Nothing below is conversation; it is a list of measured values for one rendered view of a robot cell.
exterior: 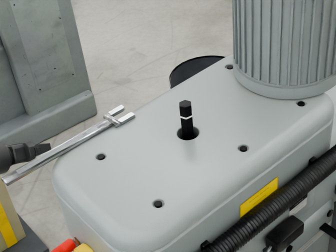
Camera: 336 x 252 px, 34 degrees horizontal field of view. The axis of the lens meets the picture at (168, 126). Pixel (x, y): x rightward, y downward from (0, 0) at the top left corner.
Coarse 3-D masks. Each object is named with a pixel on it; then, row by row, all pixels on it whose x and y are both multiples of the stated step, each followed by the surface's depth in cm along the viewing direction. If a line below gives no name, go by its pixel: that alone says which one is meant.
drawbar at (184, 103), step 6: (180, 102) 87; (186, 102) 86; (180, 108) 86; (186, 108) 86; (180, 114) 87; (186, 114) 86; (180, 120) 88; (186, 120) 87; (192, 120) 89; (186, 126) 88; (192, 126) 89; (186, 132) 89; (192, 132) 89; (186, 138) 90; (192, 138) 90
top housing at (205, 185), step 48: (192, 96) 98; (240, 96) 96; (96, 144) 90; (144, 144) 89; (192, 144) 88; (240, 144) 87; (288, 144) 88; (96, 192) 82; (144, 192) 81; (192, 192) 80; (240, 192) 84; (96, 240) 82; (144, 240) 75; (192, 240) 81
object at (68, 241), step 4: (68, 240) 98; (72, 240) 98; (60, 244) 98; (64, 244) 97; (68, 244) 97; (72, 244) 98; (56, 248) 97; (60, 248) 97; (64, 248) 97; (68, 248) 97; (72, 248) 98
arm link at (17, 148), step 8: (0, 144) 146; (8, 144) 156; (16, 144) 152; (24, 144) 151; (32, 144) 152; (0, 152) 144; (8, 152) 146; (16, 152) 148; (24, 152) 151; (32, 152) 151; (0, 160) 144; (8, 160) 146; (16, 160) 148; (24, 160) 151; (0, 168) 144; (8, 168) 147
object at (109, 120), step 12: (120, 108) 96; (108, 120) 94; (120, 120) 93; (84, 132) 91; (96, 132) 92; (60, 144) 90; (72, 144) 90; (48, 156) 88; (24, 168) 86; (36, 168) 86; (12, 180) 84
